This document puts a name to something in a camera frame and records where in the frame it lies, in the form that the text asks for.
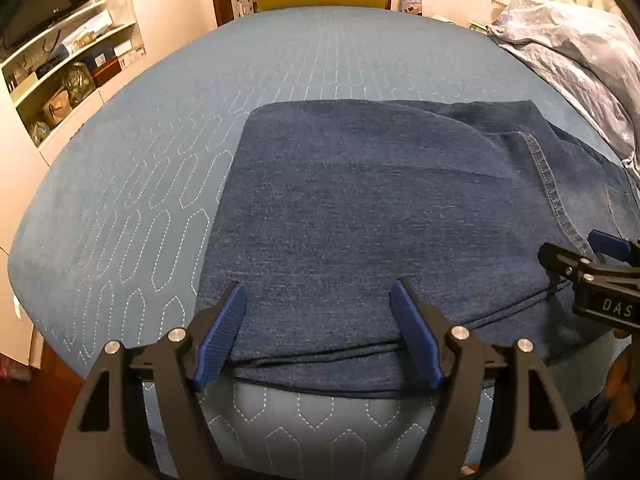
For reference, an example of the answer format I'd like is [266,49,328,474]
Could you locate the dark blue denim jeans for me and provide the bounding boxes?
[198,100,639,396]

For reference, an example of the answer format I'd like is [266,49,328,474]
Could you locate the person's right hand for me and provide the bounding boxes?
[603,346,636,427]

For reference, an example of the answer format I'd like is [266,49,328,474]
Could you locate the blue quilted bed mattress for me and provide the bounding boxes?
[9,8,639,479]

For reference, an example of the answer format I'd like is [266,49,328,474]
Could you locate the grey star-pattern duvet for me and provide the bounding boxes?
[488,0,639,179]

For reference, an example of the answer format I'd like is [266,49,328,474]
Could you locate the small table lamp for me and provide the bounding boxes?
[490,0,512,21]

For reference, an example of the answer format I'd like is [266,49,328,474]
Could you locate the brown handbag on shelf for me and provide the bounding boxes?
[42,88,72,128]

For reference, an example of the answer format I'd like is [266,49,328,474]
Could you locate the small picture box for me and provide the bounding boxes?
[398,0,423,15]

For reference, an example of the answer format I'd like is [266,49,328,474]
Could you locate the cream wardrobe shelf unit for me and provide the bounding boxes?
[1,0,231,370]

